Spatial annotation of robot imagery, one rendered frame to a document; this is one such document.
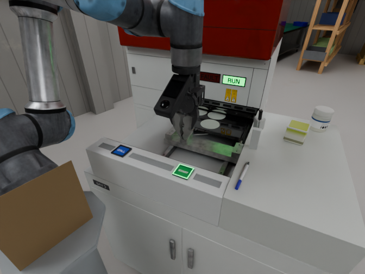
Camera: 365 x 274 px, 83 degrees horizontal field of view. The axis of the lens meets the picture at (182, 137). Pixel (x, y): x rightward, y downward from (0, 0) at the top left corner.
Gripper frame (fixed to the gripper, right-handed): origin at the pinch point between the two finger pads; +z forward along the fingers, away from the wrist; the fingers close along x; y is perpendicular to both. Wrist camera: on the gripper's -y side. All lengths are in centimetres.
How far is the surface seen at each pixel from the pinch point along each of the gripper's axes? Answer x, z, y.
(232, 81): 0, 1, 58
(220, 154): -5.7, 23.0, 25.8
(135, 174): 16.7, 18.4, -4.0
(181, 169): 1.0, 14.3, 1.5
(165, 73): 40, 2, 58
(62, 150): 184, 110, 64
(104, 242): 64, 111, 3
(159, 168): 8.0, 14.7, -1.1
